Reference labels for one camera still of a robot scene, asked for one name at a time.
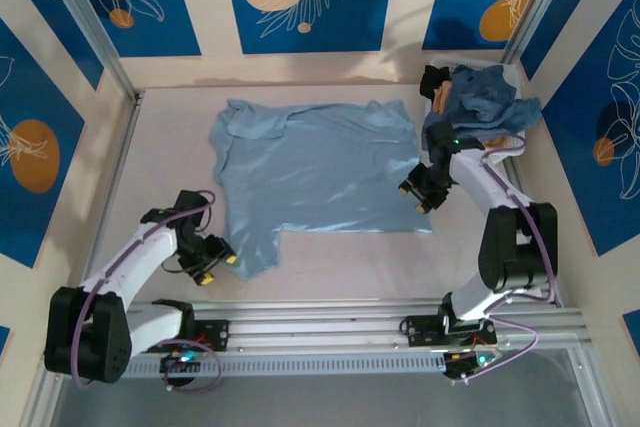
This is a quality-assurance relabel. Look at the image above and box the dark blue t-shirt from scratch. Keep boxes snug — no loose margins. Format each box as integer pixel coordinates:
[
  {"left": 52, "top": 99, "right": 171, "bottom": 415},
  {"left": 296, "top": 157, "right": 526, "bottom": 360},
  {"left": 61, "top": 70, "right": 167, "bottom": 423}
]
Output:
[{"left": 421, "top": 64, "right": 544, "bottom": 151}]

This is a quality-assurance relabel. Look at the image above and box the white plastic laundry basket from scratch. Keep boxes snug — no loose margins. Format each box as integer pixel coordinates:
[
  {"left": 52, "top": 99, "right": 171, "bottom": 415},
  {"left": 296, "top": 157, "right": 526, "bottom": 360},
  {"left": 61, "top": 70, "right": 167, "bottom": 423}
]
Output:
[{"left": 422, "top": 56, "right": 532, "bottom": 166}]

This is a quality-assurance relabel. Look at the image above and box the grey metal sheet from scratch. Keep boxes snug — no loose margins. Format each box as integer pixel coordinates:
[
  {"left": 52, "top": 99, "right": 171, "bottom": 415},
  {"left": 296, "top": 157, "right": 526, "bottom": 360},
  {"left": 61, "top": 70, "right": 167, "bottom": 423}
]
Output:
[{"left": 47, "top": 349, "right": 611, "bottom": 427}]

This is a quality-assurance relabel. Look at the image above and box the grey slotted cable duct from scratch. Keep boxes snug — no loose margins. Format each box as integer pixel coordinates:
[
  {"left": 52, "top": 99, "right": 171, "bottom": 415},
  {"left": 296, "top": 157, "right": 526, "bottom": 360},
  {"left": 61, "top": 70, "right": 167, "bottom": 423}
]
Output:
[{"left": 119, "top": 351, "right": 451, "bottom": 379}]

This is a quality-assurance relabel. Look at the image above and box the aluminium corner post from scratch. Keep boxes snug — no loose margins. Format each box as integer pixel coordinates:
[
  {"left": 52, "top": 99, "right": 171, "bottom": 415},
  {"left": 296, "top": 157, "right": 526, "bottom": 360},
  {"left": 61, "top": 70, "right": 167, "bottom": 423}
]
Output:
[
  {"left": 37, "top": 0, "right": 144, "bottom": 104},
  {"left": 502, "top": 0, "right": 576, "bottom": 66}
]

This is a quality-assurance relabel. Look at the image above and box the light blue t-shirt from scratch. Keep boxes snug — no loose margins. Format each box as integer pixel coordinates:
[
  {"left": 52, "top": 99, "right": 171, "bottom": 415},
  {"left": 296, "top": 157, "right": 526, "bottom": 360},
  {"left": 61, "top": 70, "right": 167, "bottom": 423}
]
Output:
[{"left": 208, "top": 98, "right": 434, "bottom": 282}]

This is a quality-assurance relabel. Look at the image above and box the tan garment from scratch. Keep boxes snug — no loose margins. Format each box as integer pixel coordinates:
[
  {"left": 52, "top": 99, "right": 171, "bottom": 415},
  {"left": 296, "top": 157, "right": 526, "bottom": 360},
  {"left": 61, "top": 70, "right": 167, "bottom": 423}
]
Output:
[{"left": 431, "top": 80, "right": 455, "bottom": 116}]

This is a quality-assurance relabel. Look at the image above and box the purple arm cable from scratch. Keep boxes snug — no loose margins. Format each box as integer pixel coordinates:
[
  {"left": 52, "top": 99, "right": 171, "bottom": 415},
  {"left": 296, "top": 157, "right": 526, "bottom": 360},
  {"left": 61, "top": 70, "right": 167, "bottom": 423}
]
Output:
[
  {"left": 452, "top": 146, "right": 560, "bottom": 379},
  {"left": 72, "top": 189, "right": 225, "bottom": 394}
]

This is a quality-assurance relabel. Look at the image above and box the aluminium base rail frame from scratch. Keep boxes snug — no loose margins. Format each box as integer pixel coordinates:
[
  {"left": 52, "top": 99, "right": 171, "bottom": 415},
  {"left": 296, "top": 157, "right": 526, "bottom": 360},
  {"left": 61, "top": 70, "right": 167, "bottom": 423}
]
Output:
[{"left": 42, "top": 299, "right": 594, "bottom": 356}]

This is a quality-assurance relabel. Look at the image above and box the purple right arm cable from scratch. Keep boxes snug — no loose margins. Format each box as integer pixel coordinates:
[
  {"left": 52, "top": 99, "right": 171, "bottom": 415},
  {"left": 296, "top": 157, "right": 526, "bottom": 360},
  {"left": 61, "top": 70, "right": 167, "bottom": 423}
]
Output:
[{"left": 452, "top": 146, "right": 560, "bottom": 379}]

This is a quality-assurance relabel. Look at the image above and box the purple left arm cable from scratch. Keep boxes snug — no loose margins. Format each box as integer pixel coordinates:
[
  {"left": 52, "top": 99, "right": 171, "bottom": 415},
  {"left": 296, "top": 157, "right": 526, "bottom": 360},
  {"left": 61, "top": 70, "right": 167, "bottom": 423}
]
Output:
[{"left": 72, "top": 189, "right": 225, "bottom": 394}]

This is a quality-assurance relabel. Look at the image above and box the black garment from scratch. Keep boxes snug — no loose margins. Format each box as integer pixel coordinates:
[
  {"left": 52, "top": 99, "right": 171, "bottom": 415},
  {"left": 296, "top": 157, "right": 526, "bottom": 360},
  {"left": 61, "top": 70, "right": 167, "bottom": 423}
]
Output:
[{"left": 418, "top": 64, "right": 454, "bottom": 101}]

